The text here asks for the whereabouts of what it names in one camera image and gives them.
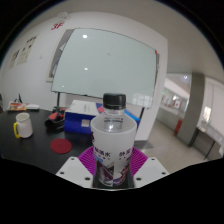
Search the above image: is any blue and white cardboard box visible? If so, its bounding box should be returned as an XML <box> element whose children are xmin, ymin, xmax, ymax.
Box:
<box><xmin>63</xmin><ymin>99</ymin><xmax>141</xmax><ymax>135</ymax></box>

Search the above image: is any flat round red coaster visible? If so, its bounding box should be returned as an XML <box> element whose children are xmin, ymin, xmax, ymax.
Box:
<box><xmin>50</xmin><ymin>138</ymin><xmax>73</xmax><ymax>155</ymax></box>

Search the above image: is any black-legged side table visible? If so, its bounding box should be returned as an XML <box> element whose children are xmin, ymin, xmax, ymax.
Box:
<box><xmin>188</xmin><ymin>123</ymin><xmax>224</xmax><ymax>160</ymax></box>

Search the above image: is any white wall-mounted fixture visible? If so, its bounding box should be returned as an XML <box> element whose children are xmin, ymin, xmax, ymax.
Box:
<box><xmin>56</xmin><ymin>11</ymin><xmax>72</xmax><ymax>20</ymax></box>

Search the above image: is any framed notice board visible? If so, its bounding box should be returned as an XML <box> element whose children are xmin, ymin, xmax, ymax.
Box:
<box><xmin>45</xmin><ymin>28</ymin><xmax>75</xmax><ymax>83</ymax></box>

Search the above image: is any white mug with yellow handle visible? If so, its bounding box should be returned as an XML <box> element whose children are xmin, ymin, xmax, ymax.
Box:
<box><xmin>13</xmin><ymin>112</ymin><xmax>35</xmax><ymax>140</ymax></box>

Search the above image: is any clear black-capped water bottle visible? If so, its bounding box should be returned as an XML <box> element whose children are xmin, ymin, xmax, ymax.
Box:
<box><xmin>90</xmin><ymin>92</ymin><xmax>138</xmax><ymax>188</ymax></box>

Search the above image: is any black and red device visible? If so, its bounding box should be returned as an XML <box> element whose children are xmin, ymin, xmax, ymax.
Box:
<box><xmin>44</xmin><ymin>106</ymin><xmax>68</xmax><ymax>133</ymax></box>

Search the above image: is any small white flat box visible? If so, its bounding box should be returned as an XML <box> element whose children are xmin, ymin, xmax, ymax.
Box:
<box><xmin>25</xmin><ymin>103</ymin><xmax>41</xmax><ymax>111</ymax></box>

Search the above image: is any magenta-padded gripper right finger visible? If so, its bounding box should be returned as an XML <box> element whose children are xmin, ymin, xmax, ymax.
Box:
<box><xmin>128</xmin><ymin>146</ymin><xmax>170</xmax><ymax>188</ymax></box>

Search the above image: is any whiteboard on black stand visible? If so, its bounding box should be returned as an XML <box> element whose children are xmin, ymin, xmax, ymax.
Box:
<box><xmin>50</xmin><ymin>27</ymin><xmax>161</xmax><ymax>122</ymax></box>

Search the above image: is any small white wall notice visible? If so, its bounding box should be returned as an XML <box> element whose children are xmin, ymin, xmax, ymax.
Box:
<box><xmin>8</xmin><ymin>49</ymin><xmax>21</xmax><ymax>70</ymax></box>

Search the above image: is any large white wall notice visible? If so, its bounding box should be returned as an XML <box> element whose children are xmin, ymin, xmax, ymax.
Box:
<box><xmin>16</xmin><ymin>34</ymin><xmax>40</xmax><ymax>66</ymax></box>

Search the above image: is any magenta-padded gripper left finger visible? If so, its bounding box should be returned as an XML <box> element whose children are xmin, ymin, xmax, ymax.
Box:
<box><xmin>55</xmin><ymin>146</ymin><xmax>98</xmax><ymax>188</ymax></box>

